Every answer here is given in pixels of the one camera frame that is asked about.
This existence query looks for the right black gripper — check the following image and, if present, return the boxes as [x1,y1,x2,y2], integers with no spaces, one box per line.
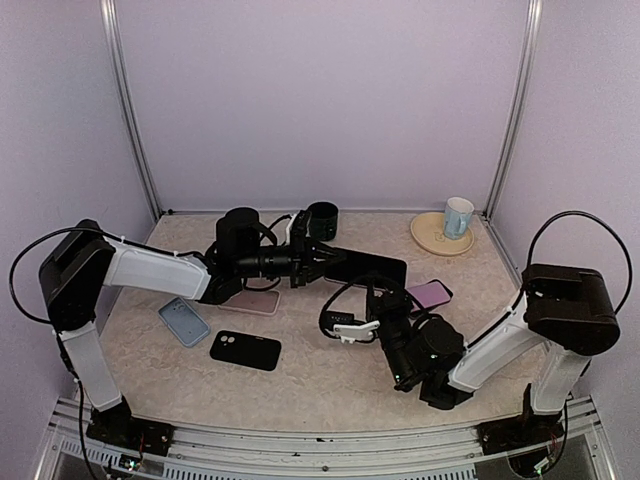
[364,271,414,388]

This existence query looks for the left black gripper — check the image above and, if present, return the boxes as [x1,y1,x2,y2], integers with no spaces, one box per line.
[236,230,347,288]

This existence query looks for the pink phone case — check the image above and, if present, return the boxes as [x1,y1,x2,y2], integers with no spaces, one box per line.
[218,290,280,316]

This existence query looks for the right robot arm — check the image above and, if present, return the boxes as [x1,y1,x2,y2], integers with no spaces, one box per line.
[366,264,620,444]

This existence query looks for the black phone case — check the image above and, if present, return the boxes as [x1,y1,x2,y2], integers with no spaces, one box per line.
[209,330,282,372]

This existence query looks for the light blue phone case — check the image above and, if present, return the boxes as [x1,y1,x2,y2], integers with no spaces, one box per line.
[158,297,211,348]

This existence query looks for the dark green cup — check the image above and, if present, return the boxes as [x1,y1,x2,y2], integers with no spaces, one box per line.
[308,201,339,242]

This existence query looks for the beige round plate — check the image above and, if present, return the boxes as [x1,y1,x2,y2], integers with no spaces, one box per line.
[410,212,475,257]

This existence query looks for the light blue mug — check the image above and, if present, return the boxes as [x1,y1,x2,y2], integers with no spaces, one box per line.
[443,197,475,240]

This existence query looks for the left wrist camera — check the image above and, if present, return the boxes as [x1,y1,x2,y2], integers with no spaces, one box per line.
[285,210,311,254]

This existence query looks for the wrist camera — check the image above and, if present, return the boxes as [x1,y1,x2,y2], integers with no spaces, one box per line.
[285,210,311,254]
[322,311,380,344]

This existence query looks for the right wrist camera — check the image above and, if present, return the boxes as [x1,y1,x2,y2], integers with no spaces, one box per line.
[322,311,380,344]

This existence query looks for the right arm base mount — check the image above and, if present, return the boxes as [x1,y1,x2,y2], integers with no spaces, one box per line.
[476,416,564,456]

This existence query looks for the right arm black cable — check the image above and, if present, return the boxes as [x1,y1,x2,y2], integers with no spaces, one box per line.
[519,210,632,316]

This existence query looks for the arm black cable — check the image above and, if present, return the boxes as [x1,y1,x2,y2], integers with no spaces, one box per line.
[519,210,632,316]
[8,227,101,326]

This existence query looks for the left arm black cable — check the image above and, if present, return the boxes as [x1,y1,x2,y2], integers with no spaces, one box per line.
[8,227,101,326]

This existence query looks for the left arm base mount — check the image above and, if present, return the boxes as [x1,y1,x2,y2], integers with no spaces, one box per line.
[86,417,175,457]

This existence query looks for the right aluminium frame post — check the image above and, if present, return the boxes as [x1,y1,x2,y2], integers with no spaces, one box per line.
[483,0,543,223]

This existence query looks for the aluminium frame post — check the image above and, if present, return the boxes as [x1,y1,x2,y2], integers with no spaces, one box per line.
[483,0,543,223]
[99,0,163,222]

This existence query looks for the left aluminium frame post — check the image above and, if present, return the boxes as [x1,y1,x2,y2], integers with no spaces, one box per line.
[99,0,163,222]

